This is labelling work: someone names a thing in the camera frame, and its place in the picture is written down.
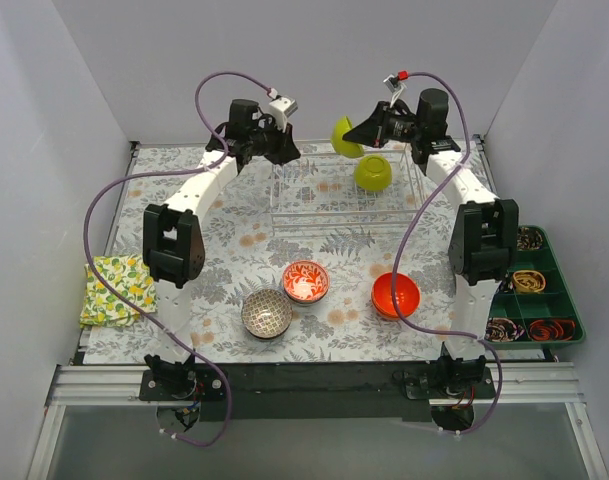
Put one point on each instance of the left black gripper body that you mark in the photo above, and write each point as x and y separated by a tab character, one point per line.
273	141

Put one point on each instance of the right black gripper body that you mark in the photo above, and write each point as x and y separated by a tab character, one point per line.
380	125

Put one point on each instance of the white wire dish rack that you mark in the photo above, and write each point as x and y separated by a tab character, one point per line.
317	192

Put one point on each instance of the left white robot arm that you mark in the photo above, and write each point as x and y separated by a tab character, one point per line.
173	246

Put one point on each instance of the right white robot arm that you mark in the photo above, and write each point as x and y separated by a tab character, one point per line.
483	243

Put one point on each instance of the floral patterned table mat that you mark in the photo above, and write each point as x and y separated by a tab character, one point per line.
244	254

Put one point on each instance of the red white floral bowl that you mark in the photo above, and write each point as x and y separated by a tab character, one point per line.
305	281

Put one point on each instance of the grey geometric patterned bowl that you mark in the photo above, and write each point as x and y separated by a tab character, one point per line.
267	314

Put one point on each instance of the orange red bowl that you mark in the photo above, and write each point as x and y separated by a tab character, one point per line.
386	289

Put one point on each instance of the black dotted rolled ribbon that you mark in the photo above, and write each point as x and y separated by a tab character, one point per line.
506	286

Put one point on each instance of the yellow rolled ribbon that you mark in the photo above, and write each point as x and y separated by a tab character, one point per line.
528	282

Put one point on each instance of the lemon print folded cloth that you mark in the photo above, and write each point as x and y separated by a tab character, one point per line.
129	276

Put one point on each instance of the green compartment tray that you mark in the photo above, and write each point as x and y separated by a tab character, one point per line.
555	302

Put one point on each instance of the dark floral rolled ribbon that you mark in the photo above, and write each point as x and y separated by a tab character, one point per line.
503	330

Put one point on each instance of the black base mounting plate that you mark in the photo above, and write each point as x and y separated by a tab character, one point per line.
314	390

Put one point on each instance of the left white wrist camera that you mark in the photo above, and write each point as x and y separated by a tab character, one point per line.
281	108

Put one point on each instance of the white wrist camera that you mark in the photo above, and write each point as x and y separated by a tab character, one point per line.
281	108
396	85

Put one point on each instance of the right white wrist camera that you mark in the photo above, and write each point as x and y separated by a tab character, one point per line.
396	85

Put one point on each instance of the aluminium front rail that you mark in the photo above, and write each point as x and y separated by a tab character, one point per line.
113	385

